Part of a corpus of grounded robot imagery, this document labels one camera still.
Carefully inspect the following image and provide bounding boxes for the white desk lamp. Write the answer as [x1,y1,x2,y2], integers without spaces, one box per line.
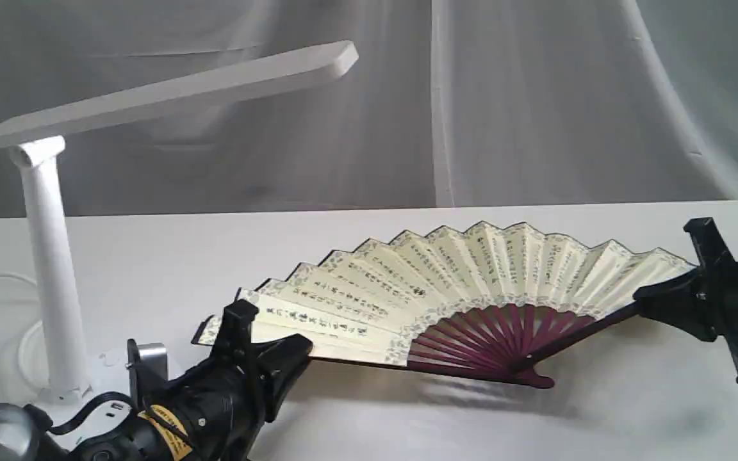
[0,40,359,423]

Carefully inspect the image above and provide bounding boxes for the grey backdrop curtain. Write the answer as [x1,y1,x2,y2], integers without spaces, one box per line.
[0,1,738,216]

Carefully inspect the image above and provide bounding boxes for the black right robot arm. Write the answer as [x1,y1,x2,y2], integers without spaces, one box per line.
[634,218,738,383]

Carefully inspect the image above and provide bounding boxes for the cream folding paper fan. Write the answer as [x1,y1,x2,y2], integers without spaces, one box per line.
[191,221,696,390]

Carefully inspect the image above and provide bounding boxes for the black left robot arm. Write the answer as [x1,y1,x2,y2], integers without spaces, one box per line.
[0,300,313,460]

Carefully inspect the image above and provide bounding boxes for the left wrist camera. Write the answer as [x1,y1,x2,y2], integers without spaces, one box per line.
[126,339,169,408]

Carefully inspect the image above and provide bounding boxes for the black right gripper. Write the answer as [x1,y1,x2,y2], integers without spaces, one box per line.
[633,218,738,383]

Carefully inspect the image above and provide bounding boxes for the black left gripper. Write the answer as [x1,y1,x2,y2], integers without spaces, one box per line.
[132,300,313,460]

